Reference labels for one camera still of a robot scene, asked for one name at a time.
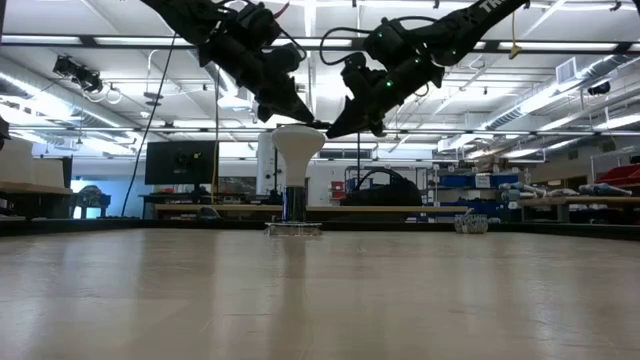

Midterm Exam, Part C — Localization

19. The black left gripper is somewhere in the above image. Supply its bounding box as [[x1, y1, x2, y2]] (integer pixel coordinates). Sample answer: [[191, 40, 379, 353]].
[[197, 32, 316, 124]]

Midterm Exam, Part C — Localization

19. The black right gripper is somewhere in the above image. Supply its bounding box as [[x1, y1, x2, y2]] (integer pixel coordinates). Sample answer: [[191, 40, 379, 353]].
[[325, 64, 446, 140]]

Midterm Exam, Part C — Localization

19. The white mushroom-shaped lightbulb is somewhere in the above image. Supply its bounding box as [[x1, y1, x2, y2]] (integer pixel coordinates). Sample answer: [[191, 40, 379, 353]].
[[271, 124, 327, 189]]

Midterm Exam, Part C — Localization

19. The chrome socket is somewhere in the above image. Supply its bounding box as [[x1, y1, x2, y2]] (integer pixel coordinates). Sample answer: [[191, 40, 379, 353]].
[[264, 185, 324, 238]]

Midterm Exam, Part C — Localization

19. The black duffel bag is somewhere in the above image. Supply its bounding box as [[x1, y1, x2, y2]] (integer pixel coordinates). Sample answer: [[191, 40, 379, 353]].
[[341, 168, 424, 207]]

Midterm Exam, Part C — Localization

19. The beige wooden desk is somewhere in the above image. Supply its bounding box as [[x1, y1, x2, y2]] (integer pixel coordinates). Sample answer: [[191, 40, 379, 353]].
[[153, 203, 469, 221]]

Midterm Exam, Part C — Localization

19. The metal shelf with blue bins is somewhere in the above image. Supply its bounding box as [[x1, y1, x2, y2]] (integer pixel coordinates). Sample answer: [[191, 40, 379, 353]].
[[427, 167, 526, 224]]

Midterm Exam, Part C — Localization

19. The black computer monitor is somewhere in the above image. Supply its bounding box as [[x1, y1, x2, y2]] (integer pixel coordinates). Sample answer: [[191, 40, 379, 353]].
[[144, 140, 220, 186]]

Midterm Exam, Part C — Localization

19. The blue white patterned cup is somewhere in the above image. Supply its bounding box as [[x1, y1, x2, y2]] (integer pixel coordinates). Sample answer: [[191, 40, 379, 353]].
[[453, 213, 489, 235]]

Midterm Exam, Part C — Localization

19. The yellow hanging tag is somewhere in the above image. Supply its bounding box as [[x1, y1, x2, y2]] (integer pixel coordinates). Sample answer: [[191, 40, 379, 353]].
[[508, 9, 524, 61]]

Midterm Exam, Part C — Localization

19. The grey blue rolled bundle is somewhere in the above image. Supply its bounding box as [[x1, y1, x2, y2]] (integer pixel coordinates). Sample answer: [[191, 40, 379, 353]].
[[499, 182, 546, 201], [579, 183, 634, 197]]

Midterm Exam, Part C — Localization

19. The white ceiling air vent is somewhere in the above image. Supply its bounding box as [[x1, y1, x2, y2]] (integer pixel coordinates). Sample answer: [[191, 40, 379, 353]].
[[555, 57, 579, 86]]

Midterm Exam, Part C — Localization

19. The wooden workbench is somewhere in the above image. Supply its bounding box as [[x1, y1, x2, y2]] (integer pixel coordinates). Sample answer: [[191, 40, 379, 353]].
[[517, 196, 640, 224]]

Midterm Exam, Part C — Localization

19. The black overhead light bar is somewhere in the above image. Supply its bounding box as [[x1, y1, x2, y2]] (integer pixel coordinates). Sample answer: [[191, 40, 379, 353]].
[[0, 33, 640, 55]]

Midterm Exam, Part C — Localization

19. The small pale cardboard box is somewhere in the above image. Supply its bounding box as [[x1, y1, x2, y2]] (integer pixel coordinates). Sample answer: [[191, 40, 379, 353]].
[[32, 158, 66, 189]]

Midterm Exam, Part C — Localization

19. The red storage bin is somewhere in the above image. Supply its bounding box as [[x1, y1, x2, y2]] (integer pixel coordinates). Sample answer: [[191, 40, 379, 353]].
[[594, 164, 640, 189]]

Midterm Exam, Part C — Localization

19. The wooden side table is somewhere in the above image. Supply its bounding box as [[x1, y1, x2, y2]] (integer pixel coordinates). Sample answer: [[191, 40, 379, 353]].
[[0, 182, 74, 220]]

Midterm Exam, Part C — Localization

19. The large pale cardboard box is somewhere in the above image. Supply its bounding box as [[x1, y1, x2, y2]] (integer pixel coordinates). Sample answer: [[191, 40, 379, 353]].
[[0, 137, 34, 185]]

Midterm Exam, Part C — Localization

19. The thin black metal frame stand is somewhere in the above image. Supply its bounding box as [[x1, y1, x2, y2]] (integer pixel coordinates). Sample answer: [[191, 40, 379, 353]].
[[273, 121, 362, 187]]

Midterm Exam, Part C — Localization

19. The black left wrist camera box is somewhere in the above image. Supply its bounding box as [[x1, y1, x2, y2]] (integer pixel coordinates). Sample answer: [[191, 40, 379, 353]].
[[267, 43, 306, 77]]

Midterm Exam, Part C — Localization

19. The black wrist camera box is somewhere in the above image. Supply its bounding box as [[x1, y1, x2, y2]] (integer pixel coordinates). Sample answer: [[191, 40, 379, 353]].
[[341, 52, 387, 99], [267, 43, 306, 77]]

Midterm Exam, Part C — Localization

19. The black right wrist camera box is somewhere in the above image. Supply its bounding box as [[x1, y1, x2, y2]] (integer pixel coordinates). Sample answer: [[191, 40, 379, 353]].
[[341, 52, 387, 99]]

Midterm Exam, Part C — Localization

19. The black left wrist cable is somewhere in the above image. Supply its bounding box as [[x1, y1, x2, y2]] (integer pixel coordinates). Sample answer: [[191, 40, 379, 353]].
[[272, 0, 309, 61]]

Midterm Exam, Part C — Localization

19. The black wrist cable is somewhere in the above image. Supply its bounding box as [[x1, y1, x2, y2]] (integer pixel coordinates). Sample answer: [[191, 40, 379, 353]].
[[319, 15, 441, 66], [272, 0, 309, 61]]

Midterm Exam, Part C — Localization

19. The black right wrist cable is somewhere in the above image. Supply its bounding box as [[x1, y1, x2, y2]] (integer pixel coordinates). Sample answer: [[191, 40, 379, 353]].
[[319, 15, 441, 66]]

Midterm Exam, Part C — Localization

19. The long black hanging cable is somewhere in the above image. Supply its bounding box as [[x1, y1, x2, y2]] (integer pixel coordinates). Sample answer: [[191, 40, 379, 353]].
[[121, 34, 177, 219]]

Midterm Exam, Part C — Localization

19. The silver ceiling air duct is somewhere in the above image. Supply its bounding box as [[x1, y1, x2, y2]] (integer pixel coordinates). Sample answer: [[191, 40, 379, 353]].
[[479, 52, 640, 132], [0, 54, 146, 131]]

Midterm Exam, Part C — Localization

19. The black ceiling-mounted camera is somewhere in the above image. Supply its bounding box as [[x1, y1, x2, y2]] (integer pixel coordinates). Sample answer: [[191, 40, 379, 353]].
[[53, 54, 105, 95]]

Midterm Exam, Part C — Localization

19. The black aluminium rig frame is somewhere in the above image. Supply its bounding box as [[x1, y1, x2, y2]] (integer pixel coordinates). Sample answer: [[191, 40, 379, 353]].
[[0, 218, 640, 243]]

